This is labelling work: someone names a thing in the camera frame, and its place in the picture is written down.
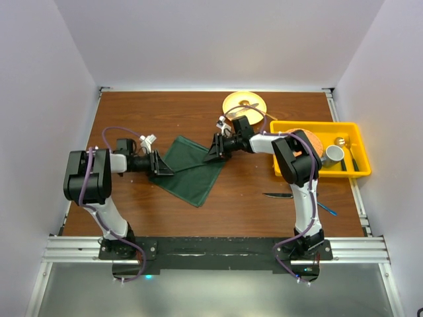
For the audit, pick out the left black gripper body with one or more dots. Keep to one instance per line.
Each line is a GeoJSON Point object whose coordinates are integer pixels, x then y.
{"type": "Point", "coordinates": [153, 161]}

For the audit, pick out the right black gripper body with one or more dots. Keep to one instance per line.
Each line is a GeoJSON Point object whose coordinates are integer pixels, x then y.
{"type": "Point", "coordinates": [225, 145]}

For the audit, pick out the dark green cloth napkin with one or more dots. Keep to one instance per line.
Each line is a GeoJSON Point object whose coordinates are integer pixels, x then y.
{"type": "Point", "coordinates": [193, 179]}

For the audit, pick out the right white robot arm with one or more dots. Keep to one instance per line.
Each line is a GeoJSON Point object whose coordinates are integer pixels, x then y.
{"type": "Point", "coordinates": [299, 165]}

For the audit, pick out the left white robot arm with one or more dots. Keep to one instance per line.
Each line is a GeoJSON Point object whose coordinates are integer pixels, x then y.
{"type": "Point", "coordinates": [88, 183]}

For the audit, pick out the silver fork on plate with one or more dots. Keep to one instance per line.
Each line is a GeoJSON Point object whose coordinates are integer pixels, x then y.
{"type": "Point", "coordinates": [242, 109]}

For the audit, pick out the yellow round plate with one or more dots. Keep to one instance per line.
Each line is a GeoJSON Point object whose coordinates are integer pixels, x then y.
{"type": "Point", "coordinates": [231, 102]}

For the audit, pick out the gold spoon on plate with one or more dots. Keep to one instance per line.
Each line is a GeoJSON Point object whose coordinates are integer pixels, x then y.
{"type": "Point", "coordinates": [269, 115]}

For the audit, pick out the orange woven coaster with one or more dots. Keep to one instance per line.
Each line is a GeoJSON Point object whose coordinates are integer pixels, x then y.
{"type": "Point", "coordinates": [315, 141]}

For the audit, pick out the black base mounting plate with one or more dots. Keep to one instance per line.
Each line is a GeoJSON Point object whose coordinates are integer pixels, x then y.
{"type": "Point", "coordinates": [247, 254]}

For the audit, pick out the grey mug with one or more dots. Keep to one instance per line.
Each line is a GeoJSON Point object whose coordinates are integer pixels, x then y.
{"type": "Point", "coordinates": [332, 155]}

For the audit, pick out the gold spoon in bin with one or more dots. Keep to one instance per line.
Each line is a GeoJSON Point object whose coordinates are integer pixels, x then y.
{"type": "Point", "coordinates": [342, 142]}

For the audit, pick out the yellow plastic bin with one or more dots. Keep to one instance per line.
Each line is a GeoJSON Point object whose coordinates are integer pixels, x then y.
{"type": "Point", "coordinates": [327, 132]}

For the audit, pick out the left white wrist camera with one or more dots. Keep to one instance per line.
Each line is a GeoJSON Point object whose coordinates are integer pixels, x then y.
{"type": "Point", "coordinates": [146, 143]}

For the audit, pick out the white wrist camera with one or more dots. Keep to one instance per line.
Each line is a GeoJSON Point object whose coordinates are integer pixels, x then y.
{"type": "Point", "coordinates": [223, 123]}
{"type": "Point", "coordinates": [146, 143]}

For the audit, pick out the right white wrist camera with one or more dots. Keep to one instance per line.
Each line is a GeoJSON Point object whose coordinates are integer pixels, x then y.
{"type": "Point", "coordinates": [223, 123]}

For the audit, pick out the aluminium frame rail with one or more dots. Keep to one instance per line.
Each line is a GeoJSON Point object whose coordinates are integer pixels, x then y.
{"type": "Point", "coordinates": [85, 249]}

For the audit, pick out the dark handled utensil in bin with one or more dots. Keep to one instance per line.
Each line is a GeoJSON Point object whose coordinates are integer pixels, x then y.
{"type": "Point", "coordinates": [354, 162]}

